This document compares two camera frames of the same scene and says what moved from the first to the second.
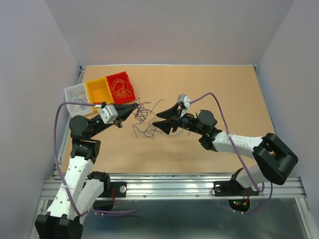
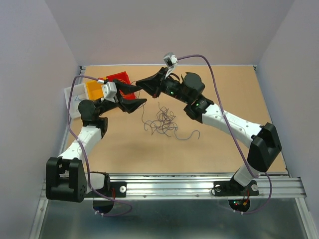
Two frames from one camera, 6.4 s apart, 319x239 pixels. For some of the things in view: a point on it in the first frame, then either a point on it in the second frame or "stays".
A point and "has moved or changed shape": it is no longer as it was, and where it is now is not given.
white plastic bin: [78, 93] stays
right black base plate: [232, 188] stays
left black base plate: [120, 188] stays
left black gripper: [123, 110] to [127, 105]
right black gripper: [172, 113] to [151, 84]
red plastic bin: [121, 88] stays
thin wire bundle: [147, 124] has moved or changed shape
